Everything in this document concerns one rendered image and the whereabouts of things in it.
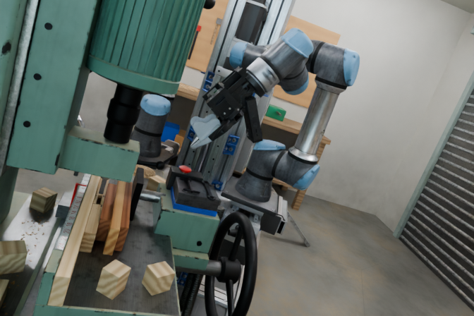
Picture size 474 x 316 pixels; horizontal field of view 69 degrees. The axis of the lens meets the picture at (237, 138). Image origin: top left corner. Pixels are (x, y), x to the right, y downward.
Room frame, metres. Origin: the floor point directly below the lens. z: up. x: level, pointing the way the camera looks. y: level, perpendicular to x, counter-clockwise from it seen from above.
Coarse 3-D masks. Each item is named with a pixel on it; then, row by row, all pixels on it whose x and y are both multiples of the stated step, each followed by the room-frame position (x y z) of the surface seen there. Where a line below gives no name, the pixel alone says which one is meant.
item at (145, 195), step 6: (138, 168) 0.76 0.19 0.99; (138, 174) 0.72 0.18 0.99; (138, 180) 0.69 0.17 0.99; (138, 186) 0.68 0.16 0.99; (132, 192) 0.71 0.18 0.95; (138, 192) 0.68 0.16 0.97; (144, 192) 0.72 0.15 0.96; (150, 192) 0.73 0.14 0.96; (156, 192) 0.74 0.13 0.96; (132, 198) 0.68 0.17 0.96; (138, 198) 0.68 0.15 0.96; (144, 198) 0.72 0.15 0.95; (150, 198) 0.72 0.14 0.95; (156, 198) 0.73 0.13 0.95; (132, 204) 0.68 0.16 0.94; (132, 210) 0.68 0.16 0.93; (132, 216) 0.68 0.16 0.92
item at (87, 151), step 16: (80, 128) 0.67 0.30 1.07; (80, 144) 0.62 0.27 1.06; (96, 144) 0.63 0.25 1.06; (112, 144) 0.64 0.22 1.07; (128, 144) 0.68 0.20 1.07; (64, 160) 0.61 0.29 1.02; (80, 160) 0.62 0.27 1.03; (96, 160) 0.63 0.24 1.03; (112, 160) 0.64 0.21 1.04; (128, 160) 0.65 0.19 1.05; (112, 176) 0.64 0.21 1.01; (128, 176) 0.65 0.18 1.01
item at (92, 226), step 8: (96, 192) 0.69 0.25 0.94; (104, 192) 0.70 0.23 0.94; (96, 216) 0.60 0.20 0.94; (88, 224) 0.56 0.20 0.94; (96, 224) 0.57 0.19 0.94; (88, 232) 0.54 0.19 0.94; (96, 232) 0.55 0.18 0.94; (88, 240) 0.54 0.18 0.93; (80, 248) 0.54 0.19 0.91; (88, 248) 0.54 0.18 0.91
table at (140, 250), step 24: (144, 216) 0.73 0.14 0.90; (144, 240) 0.64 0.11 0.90; (168, 240) 0.67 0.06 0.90; (96, 264) 0.52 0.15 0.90; (144, 264) 0.57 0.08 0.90; (168, 264) 0.59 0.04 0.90; (192, 264) 0.69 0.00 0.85; (72, 288) 0.45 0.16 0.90; (96, 288) 0.47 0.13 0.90; (144, 288) 0.50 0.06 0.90; (48, 312) 0.41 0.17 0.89; (72, 312) 0.42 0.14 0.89; (96, 312) 0.43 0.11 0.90; (120, 312) 0.44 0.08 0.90; (144, 312) 0.46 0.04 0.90; (168, 312) 0.47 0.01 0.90
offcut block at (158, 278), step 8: (152, 264) 0.52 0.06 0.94; (160, 264) 0.53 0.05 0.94; (152, 272) 0.50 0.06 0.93; (160, 272) 0.51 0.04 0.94; (168, 272) 0.52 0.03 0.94; (144, 280) 0.51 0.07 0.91; (152, 280) 0.50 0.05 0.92; (160, 280) 0.50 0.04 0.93; (168, 280) 0.51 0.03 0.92; (152, 288) 0.50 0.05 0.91; (160, 288) 0.50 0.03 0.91; (168, 288) 0.52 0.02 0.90
